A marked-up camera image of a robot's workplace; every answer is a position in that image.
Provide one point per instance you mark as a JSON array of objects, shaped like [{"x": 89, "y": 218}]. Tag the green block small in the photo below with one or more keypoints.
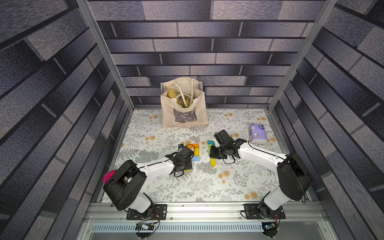
[{"x": 210, "y": 148}]

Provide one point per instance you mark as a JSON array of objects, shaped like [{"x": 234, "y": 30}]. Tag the light blue block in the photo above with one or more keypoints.
[{"x": 196, "y": 159}]

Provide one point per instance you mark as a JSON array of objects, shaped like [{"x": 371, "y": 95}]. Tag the right circuit board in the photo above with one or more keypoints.
[{"x": 269, "y": 226}]

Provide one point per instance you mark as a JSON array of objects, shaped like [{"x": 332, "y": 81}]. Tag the orange long block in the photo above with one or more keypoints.
[{"x": 193, "y": 145}]

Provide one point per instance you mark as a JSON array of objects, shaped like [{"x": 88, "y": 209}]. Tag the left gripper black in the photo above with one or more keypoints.
[{"x": 190, "y": 164}]

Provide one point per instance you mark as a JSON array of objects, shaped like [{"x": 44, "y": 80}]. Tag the circuit board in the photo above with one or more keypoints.
[
  {"x": 145, "y": 227},
  {"x": 269, "y": 226}
]

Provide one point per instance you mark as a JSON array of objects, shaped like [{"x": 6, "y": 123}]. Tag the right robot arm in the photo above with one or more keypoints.
[{"x": 293, "y": 175}]

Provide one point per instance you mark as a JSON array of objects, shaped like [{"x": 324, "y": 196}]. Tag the pink lidded cup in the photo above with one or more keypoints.
[{"x": 108, "y": 175}]

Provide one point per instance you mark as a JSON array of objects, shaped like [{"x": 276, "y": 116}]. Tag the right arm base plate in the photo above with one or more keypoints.
[{"x": 254, "y": 212}]

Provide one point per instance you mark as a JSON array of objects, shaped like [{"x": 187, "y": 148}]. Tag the purple tissue pack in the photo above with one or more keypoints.
[{"x": 257, "y": 134}]

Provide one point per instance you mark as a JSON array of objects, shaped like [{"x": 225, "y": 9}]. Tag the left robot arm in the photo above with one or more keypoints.
[{"x": 123, "y": 186}]

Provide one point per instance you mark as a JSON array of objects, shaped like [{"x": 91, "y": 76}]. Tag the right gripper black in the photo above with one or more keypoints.
[{"x": 215, "y": 151}]

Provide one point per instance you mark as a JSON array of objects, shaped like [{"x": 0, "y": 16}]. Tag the left circuit board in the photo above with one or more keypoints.
[{"x": 145, "y": 227}]

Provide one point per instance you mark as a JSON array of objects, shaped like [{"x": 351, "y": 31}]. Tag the beige canvas tote bag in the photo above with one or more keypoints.
[{"x": 183, "y": 103}]

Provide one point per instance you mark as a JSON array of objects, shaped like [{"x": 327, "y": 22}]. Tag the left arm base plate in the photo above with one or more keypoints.
[{"x": 154, "y": 212}]

